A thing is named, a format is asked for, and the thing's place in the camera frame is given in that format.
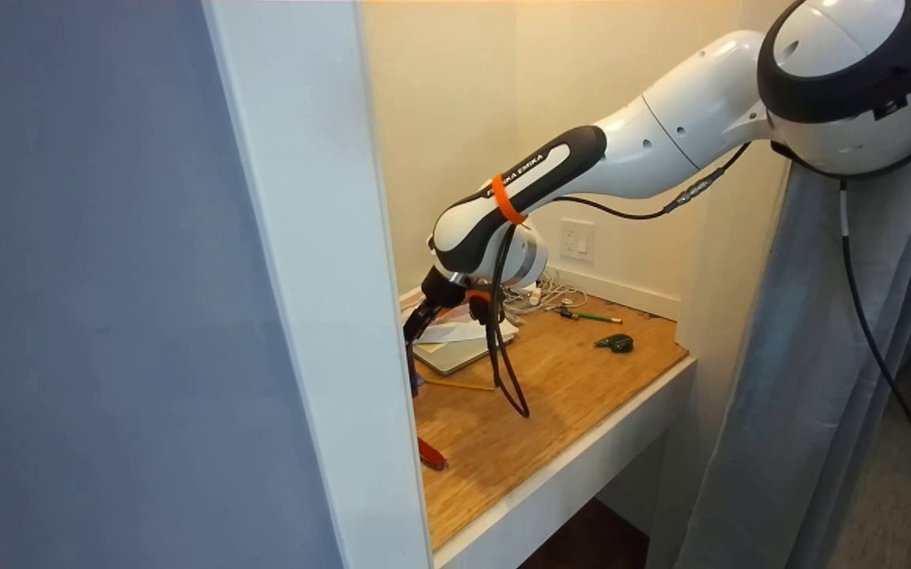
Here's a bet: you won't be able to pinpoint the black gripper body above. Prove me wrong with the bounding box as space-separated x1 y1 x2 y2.
403 264 471 340

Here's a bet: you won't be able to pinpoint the red marker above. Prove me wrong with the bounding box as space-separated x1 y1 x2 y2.
418 436 452 475

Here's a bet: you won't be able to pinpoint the green marker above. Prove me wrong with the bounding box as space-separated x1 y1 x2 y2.
558 304 625 330

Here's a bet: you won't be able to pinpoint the yellow pencil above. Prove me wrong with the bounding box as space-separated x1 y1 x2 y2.
418 373 501 394

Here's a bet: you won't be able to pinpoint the white paper stack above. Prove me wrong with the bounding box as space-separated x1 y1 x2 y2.
410 313 522 380

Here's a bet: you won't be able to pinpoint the dark green round object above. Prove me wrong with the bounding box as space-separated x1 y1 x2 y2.
591 332 635 358

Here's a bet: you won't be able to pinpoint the grey curtain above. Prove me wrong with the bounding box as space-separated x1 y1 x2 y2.
675 129 911 569

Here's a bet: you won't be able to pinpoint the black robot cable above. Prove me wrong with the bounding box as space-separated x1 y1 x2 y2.
481 137 911 500

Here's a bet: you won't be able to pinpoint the tangled white cables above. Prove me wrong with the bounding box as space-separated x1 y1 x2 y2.
504 264 574 322

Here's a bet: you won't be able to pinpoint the white wall outlet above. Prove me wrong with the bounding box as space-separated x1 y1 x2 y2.
558 214 597 268

